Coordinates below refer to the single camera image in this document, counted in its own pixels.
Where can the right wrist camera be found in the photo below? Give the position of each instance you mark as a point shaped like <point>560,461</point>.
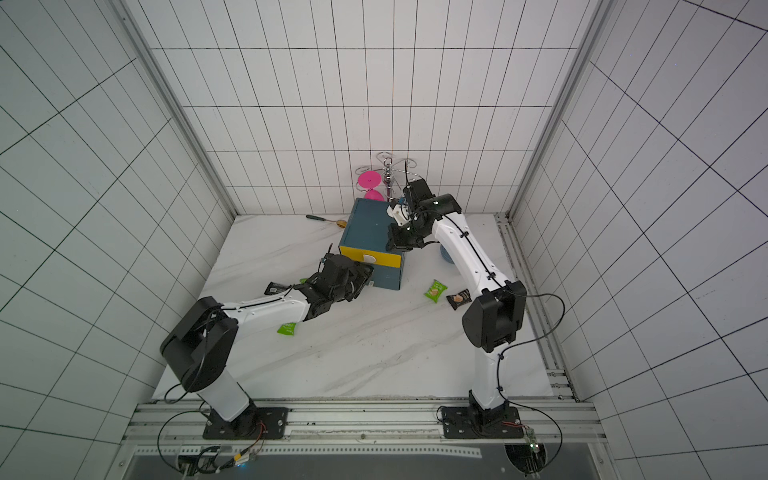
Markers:
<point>399,212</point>

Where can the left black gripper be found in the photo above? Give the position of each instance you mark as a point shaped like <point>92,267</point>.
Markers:
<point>362,276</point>

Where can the yellow drawer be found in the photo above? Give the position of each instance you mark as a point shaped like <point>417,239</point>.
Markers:
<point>386,259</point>

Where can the black handled gold spoon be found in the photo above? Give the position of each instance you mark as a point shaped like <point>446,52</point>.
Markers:
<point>340,223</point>

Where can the teal drawer cabinet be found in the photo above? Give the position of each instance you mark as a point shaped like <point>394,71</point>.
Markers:
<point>367,226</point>

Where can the teal drawer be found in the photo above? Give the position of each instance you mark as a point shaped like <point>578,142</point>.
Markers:
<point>386,277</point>

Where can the pink hourglass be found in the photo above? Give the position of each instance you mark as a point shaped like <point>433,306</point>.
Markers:
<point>369,181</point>

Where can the black brown cookie packet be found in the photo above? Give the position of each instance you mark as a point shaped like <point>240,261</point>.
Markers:
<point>459,299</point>

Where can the blue bowl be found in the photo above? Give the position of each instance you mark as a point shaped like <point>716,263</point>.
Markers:
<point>445,255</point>

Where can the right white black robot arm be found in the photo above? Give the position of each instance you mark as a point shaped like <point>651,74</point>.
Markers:
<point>491,321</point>

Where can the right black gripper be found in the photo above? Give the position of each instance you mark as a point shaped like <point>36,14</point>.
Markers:
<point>405,237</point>

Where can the silver wire cup rack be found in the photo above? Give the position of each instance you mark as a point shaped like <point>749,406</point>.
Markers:
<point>395,174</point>

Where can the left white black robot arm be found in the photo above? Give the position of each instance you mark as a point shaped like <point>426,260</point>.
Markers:
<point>198,348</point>

